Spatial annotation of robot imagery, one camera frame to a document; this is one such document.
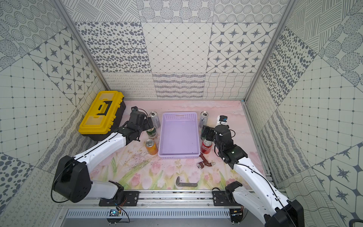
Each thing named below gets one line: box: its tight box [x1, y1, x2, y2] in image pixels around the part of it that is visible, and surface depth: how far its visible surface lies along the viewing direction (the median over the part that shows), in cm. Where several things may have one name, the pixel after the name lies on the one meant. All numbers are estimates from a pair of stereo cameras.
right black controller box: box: [229, 208, 243, 226], surface depth 73 cm
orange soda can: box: [145, 138, 159, 156], surface depth 85 cm
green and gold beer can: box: [146, 127, 157, 137], surface depth 92 cm
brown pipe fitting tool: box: [197, 152, 217, 169], surface depth 86 cm
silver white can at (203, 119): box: [198, 110, 209, 129], surface depth 96 cm
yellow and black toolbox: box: [78, 90, 127, 141], surface depth 92 cm
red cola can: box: [201, 139, 213, 155], surface depth 85 cm
